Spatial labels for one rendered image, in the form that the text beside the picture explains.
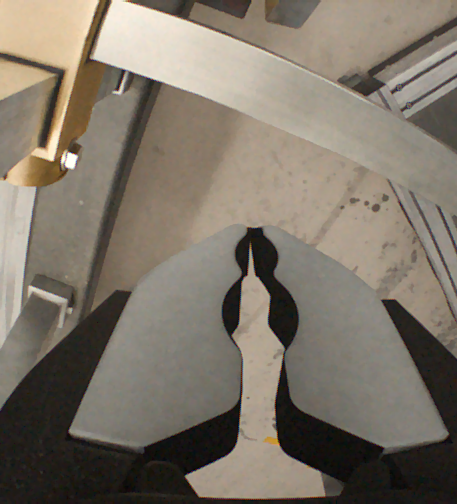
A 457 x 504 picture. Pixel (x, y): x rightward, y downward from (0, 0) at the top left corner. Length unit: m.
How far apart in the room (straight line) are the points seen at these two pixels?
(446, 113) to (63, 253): 0.81
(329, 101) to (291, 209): 0.98
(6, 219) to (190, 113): 0.65
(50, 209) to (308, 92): 0.29
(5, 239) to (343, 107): 0.46
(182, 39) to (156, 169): 0.95
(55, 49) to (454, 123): 0.88
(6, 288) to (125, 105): 0.35
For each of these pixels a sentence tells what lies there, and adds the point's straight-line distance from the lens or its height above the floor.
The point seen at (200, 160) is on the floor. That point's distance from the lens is 1.10.
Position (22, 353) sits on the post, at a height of 0.80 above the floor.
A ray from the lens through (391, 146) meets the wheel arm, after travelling 0.21.
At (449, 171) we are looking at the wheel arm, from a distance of 0.22.
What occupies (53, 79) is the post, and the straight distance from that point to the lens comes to 0.18.
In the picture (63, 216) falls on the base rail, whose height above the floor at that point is 0.70.
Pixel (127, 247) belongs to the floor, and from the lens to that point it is 1.26.
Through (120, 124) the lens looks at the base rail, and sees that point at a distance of 0.35.
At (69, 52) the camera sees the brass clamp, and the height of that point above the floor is 0.86.
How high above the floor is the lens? 1.03
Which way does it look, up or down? 58 degrees down
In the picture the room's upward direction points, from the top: 179 degrees counter-clockwise
